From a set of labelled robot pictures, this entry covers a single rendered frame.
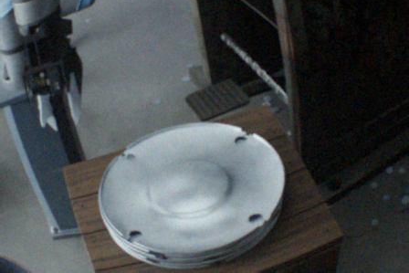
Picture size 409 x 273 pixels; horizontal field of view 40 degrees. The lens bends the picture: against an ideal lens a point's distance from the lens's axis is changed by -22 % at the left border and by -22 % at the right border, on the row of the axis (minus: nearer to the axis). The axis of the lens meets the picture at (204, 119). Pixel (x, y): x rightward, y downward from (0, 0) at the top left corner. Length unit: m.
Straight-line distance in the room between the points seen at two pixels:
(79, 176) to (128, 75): 0.88
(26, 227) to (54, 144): 0.36
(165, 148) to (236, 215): 0.20
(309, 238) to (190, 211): 0.19
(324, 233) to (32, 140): 0.68
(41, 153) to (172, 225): 0.48
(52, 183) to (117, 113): 0.51
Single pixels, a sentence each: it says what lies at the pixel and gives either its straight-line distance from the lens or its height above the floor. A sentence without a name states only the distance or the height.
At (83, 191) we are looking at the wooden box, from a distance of 1.14.
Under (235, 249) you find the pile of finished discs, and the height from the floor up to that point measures 0.37.
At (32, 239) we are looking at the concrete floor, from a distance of 1.59.
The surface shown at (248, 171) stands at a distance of 1.04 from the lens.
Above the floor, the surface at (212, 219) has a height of 0.39.
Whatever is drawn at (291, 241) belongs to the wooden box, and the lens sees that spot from 0.99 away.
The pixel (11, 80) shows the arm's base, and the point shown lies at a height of 0.48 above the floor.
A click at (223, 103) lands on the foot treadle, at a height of 0.16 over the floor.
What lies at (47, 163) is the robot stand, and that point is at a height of 0.24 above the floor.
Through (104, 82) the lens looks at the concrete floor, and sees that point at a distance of 2.01.
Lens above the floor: 1.11
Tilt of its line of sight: 38 degrees down
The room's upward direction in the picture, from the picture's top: 10 degrees counter-clockwise
